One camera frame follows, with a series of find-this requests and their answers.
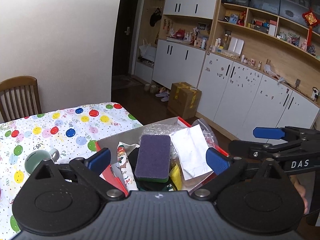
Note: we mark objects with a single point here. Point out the green purple sponge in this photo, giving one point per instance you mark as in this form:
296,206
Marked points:
155,141

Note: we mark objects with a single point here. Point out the colourful balloon tablecloth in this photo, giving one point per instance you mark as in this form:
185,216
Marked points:
73,132

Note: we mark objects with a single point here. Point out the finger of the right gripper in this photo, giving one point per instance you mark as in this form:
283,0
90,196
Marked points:
287,133
257,150

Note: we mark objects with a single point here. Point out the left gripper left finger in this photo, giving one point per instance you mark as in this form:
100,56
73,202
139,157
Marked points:
78,180

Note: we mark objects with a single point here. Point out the red white cardboard box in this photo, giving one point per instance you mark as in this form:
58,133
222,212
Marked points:
112,173

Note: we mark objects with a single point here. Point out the person's right hand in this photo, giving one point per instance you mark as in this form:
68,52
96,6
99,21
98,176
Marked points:
301,190

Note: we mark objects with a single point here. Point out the white shopping bag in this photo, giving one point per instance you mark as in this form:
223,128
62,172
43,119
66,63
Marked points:
147,51

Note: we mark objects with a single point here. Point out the clear bubble wrap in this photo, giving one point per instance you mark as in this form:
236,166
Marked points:
168,126

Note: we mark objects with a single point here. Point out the printed cloth bag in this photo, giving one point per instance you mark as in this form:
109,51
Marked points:
124,165

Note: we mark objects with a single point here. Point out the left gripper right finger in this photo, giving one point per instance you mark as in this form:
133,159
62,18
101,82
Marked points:
236,179

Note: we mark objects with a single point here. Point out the white wall cabinet unit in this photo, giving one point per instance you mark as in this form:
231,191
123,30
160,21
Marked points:
249,58

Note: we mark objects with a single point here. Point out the brown cardboard box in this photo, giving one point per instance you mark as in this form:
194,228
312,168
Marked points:
184,100

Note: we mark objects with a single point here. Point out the white paper napkin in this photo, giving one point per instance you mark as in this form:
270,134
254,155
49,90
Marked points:
191,147

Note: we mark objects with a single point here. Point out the yellow cloth pouch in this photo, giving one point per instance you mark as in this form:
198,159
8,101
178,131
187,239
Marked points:
175,176

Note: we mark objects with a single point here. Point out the black hanging cap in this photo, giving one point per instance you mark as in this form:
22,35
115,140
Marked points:
155,17

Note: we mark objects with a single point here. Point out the brown wooden chair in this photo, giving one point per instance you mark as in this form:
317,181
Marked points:
19,98

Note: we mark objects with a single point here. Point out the red chinese knot ornament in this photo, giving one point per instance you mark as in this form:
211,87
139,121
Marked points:
312,21

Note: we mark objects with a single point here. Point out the mint green mug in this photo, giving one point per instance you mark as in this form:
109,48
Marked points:
33,160

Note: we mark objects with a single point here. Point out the black round pad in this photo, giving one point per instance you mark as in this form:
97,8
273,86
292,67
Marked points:
151,166

